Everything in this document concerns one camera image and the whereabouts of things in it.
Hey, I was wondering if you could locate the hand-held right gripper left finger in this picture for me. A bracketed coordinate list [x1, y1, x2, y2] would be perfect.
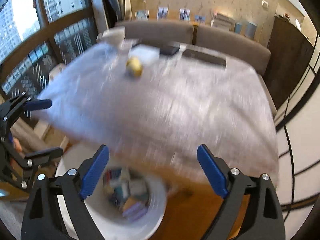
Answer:
[20, 144, 110, 240]

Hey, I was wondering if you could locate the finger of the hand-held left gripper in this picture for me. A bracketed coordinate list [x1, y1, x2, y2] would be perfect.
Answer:
[0, 92, 52, 128]
[0, 147, 64, 193]

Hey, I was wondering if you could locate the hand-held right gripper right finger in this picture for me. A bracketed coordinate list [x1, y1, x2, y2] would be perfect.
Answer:
[197, 144, 286, 240]

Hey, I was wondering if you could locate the white round bin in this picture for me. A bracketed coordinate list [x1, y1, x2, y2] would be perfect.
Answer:
[54, 144, 167, 240]

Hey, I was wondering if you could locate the person's left hand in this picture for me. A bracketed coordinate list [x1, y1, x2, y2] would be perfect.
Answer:
[12, 138, 24, 153]

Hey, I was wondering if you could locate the wooden table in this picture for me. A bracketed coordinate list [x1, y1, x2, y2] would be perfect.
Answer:
[62, 140, 279, 193]

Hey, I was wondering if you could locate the pale rounded object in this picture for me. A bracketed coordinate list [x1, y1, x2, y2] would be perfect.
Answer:
[49, 64, 67, 80]

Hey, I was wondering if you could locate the grey fluffy rug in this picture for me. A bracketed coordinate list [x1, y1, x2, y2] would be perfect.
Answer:
[0, 200, 25, 233]

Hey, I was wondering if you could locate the clear plastic table cover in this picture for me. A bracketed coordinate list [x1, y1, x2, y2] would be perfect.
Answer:
[35, 40, 279, 180]

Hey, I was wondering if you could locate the white cup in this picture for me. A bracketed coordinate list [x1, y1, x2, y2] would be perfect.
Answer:
[96, 27, 125, 46]

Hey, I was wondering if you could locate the yellow plastic cup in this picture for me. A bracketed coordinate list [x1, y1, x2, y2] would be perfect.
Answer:
[125, 56, 144, 77]

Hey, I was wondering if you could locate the white square box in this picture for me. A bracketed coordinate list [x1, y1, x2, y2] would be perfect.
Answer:
[128, 44, 160, 64]

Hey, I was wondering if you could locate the flat black box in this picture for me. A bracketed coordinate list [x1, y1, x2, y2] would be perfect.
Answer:
[159, 42, 181, 55]

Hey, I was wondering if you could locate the beige curtain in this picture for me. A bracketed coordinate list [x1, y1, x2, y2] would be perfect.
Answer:
[100, 0, 130, 23]

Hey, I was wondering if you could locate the dark wooden cabinet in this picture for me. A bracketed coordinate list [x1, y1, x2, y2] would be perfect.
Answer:
[265, 15, 314, 110]

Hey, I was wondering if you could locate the brown sofa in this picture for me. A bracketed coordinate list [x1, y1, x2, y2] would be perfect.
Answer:
[115, 20, 277, 118]

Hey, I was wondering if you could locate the large blue canister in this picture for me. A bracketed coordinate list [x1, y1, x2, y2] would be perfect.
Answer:
[244, 21, 258, 39]

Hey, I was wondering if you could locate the stack of books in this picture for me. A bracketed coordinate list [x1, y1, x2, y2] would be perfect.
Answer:
[211, 12, 235, 32]

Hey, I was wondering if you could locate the brown window frame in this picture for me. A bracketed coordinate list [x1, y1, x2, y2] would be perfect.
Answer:
[0, 0, 110, 100]

